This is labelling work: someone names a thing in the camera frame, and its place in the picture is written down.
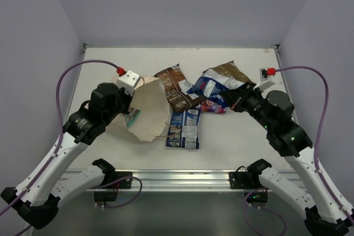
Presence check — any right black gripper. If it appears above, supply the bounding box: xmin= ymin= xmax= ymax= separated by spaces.
xmin=219 ymin=80 xmax=274 ymax=132

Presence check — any light blue snack bag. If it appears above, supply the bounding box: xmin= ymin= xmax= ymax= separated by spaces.
xmin=202 ymin=61 xmax=254 ymax=90

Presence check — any dark blue snack packet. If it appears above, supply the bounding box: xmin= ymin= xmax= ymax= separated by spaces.
xmin=187 ymin=68 xmax=244 ymax=108

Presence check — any purple pink candy bag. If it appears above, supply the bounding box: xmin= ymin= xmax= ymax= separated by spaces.
xmin=196 ymin=99 xmax=226 ymax=114

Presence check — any green snack packet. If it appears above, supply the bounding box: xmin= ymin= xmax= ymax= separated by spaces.
xmin=124 ymin=108 xmax=140 ymax=128

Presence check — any beige paper bag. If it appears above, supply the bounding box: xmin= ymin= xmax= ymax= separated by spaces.
xmin=106 ymin=75 xmax=171 ymax=142

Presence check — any brown kettle chips bag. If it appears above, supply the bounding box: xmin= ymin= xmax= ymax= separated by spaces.
xmin=154 ymin=64 xmax=205 ymax=113

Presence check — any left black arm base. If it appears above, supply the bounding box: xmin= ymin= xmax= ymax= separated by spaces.
xmin=93 ymin=171 xmax=132 ymax=205

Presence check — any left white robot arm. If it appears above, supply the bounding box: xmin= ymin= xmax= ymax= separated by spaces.
xmin=1 ymin=83 xmax=134 ymax=229

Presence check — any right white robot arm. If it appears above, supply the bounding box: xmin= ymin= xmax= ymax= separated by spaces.
xmin=221 ymin=83 xmax=353 ymax=235

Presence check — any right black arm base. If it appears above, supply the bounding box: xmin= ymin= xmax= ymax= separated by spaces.
xmin=228 ymin=166 xmax=268 ymax=207

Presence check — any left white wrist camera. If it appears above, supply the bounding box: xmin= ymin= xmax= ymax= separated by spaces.
xmin=116 ymin=70 xmax=140 ymax=96

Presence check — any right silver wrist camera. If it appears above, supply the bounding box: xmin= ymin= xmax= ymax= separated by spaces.
xmin=253 ymin=67 xmax=276 ymax=92

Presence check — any aluminium mounting rail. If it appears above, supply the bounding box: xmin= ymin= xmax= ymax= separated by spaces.
xmin=55 ymin=169 xmax=308 ymax=192

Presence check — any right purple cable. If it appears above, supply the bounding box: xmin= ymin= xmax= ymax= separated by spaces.
xmin=243 ymin=66 xmax=354 ymax=236

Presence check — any purple cable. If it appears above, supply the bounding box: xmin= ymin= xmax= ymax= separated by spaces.
xmin=0 ymin=59 xmax=143 ymax=236
xmin=243 ymin=66 xmax=354 ymax=236

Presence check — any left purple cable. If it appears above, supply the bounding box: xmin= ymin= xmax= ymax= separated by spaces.
xmin=0 ymin=59 xmax=143 ymax=236

